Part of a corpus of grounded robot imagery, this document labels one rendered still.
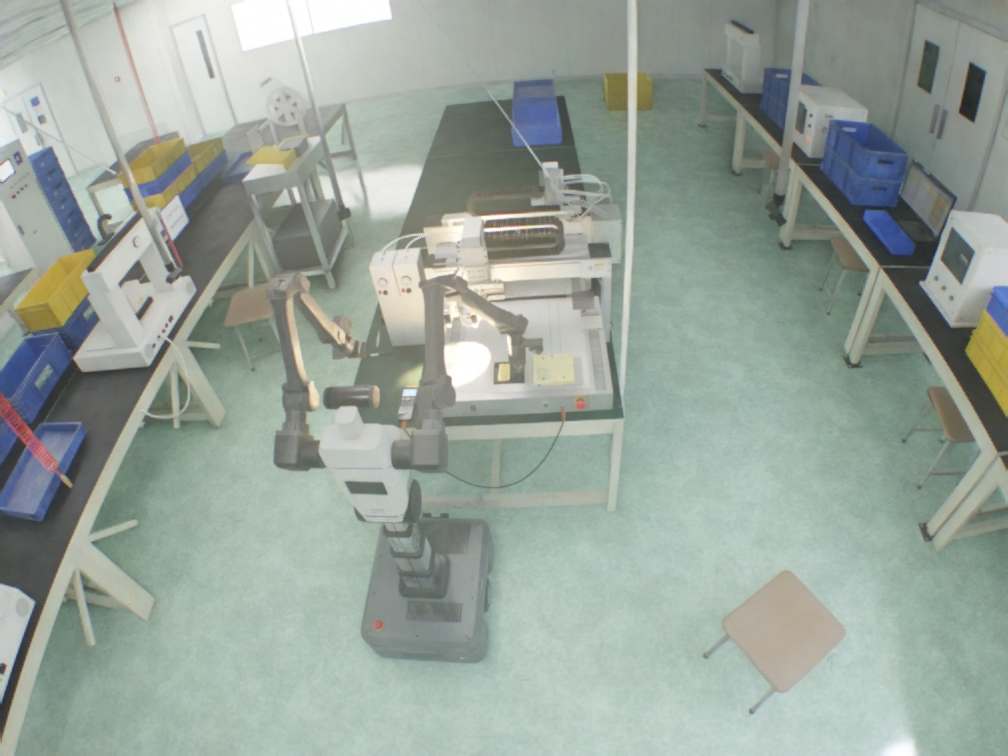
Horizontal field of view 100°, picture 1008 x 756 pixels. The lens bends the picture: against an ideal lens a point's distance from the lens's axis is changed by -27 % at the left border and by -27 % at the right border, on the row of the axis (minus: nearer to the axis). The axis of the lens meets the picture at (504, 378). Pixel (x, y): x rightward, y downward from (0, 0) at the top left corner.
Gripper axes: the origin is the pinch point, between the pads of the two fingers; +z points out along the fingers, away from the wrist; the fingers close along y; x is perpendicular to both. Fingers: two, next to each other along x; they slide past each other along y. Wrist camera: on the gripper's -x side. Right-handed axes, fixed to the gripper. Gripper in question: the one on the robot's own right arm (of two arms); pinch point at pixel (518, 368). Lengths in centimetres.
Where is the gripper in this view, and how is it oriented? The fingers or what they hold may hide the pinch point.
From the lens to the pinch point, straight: 234.6
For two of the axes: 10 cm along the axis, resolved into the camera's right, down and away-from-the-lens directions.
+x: -9.9, 0.5, 0.9
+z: 1.0, 7.0, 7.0
